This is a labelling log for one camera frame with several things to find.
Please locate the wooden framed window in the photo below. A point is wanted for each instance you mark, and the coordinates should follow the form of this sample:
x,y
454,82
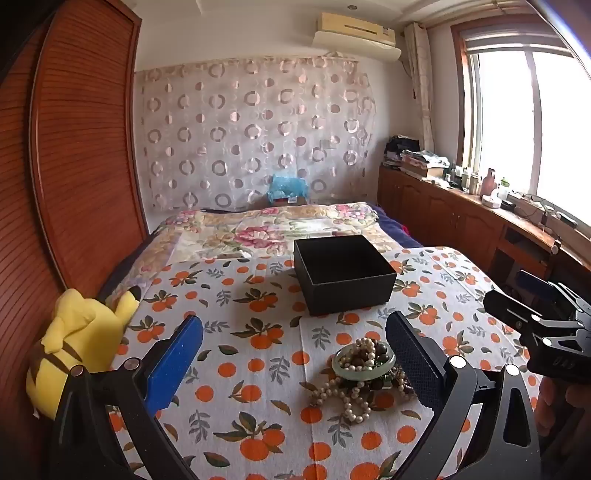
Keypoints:
x,y
503,115

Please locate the circle patterned sheer curtain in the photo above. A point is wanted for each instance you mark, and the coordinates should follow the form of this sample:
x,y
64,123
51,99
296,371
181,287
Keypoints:
x,y
254,129

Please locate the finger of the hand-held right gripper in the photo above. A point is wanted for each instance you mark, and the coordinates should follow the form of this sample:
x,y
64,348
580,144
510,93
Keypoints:
x,y
533,281
505,307

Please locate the brown bottle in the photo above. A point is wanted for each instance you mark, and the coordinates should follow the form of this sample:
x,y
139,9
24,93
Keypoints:
x,y
488,184

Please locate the black square box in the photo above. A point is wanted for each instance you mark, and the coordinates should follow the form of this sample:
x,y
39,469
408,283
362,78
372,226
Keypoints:
x,y
351,295

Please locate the small white box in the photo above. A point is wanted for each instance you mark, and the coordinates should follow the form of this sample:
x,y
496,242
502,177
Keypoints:
x,y
491,201

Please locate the long wooden cabinet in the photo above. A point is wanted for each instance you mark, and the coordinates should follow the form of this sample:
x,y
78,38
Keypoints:
x,y
443,217

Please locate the yellow plush toy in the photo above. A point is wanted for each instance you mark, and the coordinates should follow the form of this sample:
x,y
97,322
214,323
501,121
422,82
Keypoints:
x,y
78,323

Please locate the wall air conditioner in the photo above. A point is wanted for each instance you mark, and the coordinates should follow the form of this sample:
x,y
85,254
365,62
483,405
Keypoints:
x,y
355,37

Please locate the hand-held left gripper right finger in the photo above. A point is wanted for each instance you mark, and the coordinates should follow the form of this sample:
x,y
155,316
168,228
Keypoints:
x,y
415,364

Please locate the small wooden box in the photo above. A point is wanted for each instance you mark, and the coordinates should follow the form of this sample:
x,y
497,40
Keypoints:
x,y
288,201

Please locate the purple blanket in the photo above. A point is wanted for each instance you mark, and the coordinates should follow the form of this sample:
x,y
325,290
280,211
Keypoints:
x,y
397,228

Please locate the pile of dark clothes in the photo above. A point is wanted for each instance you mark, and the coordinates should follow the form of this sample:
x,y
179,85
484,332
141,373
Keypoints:
x,y
397,147

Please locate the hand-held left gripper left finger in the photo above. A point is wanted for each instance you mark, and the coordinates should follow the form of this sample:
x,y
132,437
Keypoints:
x,y
178,364

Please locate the stack of books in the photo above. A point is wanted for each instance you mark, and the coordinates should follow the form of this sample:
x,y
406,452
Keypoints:
x,y
422,164

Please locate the person's right hand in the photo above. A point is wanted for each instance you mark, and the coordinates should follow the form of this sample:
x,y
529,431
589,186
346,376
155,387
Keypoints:
x,y
561,406

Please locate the orange fruit print blanket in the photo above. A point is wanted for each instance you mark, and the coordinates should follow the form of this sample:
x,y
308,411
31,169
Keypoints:
x,y
258,415

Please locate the pale green jade bangle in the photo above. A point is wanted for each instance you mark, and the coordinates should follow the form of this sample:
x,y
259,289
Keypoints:
x,y
364,374

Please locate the pale window curtain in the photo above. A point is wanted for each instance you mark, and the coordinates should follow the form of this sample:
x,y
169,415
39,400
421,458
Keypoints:
x,y
422,83

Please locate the blue plastic bag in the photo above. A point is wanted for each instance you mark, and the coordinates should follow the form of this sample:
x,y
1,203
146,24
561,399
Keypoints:
x,y
286,184

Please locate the floral quilt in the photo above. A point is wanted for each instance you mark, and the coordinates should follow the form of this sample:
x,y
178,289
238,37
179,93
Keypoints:
x,y
258,230

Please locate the wooden slatted wardrobe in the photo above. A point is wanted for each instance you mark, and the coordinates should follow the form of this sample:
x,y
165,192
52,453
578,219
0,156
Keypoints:
x,y
78,161

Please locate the group of small bottles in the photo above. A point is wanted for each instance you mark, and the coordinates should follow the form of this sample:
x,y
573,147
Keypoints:
x,y
464,177

